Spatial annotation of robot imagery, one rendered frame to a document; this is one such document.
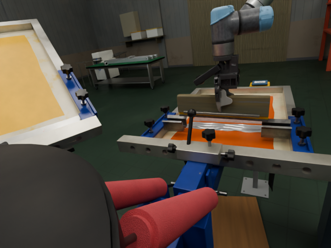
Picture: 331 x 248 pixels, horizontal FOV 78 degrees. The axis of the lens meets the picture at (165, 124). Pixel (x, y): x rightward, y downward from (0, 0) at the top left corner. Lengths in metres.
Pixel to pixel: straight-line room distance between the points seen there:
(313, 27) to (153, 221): 7.41
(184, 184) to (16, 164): 0.41
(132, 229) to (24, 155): 0.12
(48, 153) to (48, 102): 0.75
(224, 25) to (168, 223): 0.64
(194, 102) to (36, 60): 0.76
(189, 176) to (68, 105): 0.58
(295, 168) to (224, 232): 1.16
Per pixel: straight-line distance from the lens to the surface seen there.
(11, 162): 0.20
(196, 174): 0.56
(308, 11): 7.51
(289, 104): 1.15
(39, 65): 1.13
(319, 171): 0.65
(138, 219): 0.22
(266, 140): 0.88
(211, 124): 0.99
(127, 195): 0.38
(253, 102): 0.81
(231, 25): 0.76
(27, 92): 1.00
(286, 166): 0.64
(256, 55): 7.62
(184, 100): 0.87
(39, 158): 0.19
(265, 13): 0.79
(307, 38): 7.54
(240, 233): 1.72
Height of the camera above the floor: 1.39
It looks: 24 degrees down
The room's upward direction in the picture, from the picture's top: 9 degrees counter-clockwise
